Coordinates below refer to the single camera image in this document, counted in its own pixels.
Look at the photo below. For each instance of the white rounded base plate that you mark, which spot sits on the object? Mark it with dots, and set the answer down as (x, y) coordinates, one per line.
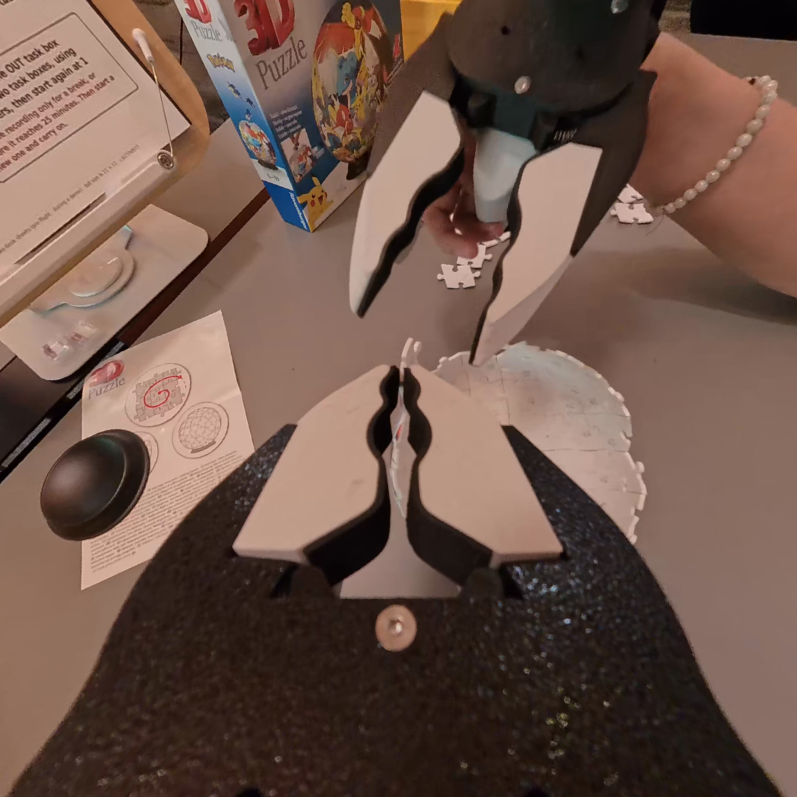
(168, 236)

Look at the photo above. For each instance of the white instruction leaflet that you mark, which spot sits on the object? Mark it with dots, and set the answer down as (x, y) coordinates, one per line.
(205, 348)

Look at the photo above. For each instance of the colourful cartoon puzzle ball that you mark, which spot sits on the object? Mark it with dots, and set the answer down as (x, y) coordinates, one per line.
(573, 423)

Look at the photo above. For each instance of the black flat board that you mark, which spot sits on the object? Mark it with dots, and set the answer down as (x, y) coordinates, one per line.
(37, 423)

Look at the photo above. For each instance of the printed sign in wooden frame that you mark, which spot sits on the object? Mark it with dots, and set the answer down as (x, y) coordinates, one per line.
(62, 93)

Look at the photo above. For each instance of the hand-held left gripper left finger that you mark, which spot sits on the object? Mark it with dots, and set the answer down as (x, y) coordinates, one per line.
(311, 492)

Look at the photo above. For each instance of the small clear plastic part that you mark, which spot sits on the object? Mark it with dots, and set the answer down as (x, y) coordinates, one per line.
(68, 341)

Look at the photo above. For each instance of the black round ball stand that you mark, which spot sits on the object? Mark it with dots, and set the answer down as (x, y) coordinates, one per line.
(93, 485)

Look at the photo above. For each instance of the blue puzzle box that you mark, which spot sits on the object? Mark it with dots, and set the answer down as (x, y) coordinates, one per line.
(280, 93)

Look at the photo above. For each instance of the clear plastic disc stand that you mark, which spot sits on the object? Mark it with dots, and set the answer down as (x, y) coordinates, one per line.
(99, 277)

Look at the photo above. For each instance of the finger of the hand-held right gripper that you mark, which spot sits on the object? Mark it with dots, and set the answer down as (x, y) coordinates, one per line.
(398, 168)
(548, 236)

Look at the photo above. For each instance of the person's right forearm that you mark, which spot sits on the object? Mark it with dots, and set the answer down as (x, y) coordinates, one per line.
(759, 218)

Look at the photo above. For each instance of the yellow plastic bin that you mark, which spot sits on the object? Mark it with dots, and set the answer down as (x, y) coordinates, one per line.
(429, 12)

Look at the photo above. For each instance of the pile of white puzzle pieces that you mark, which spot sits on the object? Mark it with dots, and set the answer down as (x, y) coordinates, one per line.
(456, 275)

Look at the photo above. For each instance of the person's right hand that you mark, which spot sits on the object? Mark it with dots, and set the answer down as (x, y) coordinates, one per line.
(685, 112)

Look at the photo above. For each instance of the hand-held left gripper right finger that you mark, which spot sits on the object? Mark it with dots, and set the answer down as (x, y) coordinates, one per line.
(485, 492)

